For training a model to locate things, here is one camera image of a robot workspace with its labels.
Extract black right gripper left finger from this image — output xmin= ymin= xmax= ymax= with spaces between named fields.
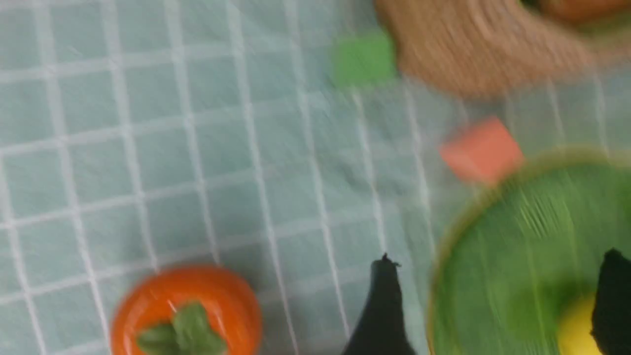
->
xmin=343 ymin=254 xmax=416 ymax=355

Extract yellow plastic lemon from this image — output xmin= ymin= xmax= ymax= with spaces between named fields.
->
xmin=557 ymin=293 xmax=601 ymax=355

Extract brown plastic potato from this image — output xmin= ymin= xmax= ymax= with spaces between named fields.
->
xmin=537 ymin=0 xmax=631 ymax=23

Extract green checkered tablecloth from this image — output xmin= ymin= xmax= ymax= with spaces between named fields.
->
xmin=1 ymin=0 xmax=630 ymax=355

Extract green glass leaf plate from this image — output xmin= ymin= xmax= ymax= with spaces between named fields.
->
xmin=425 ymin=147 xmax=631 ymax=355

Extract woven wicker basket green lining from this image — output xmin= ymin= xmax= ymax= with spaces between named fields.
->
xmin=374 ymin=0 xmax=630 ymax=99

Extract orange plastic persimmon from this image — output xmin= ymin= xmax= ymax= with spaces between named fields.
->
xmin=110 ymin=264 xmax=263 ymax=355

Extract pink foam cube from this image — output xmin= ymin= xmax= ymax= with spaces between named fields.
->
xmin=439 ymin=116 xmax=525 ymax=185

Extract green foam cube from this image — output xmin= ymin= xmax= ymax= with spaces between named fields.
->
xmin=332 ymin=30 xmax=398 ymax=89

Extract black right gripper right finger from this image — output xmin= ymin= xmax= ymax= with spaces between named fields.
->
xmin=591 ymin=248 xmax=631 ymax=355

